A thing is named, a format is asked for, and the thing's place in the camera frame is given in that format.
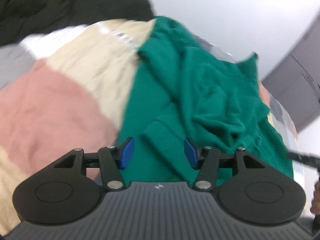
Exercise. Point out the grey door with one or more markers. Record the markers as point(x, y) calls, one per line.
point(297, 80)

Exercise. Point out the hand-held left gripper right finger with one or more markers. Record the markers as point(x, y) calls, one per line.
point(191, 152)

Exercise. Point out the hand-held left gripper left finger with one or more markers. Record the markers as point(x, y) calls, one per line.
point(126, 152)

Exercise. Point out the green hoodie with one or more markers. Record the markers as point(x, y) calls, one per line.
point(200, 92)

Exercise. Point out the person's right hand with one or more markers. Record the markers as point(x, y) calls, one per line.
point(316, 197)

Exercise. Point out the patchwork bed blanket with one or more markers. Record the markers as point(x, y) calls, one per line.
point(62, 85)

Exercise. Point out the black puffer jacket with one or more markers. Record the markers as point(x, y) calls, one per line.
point(50, 7)

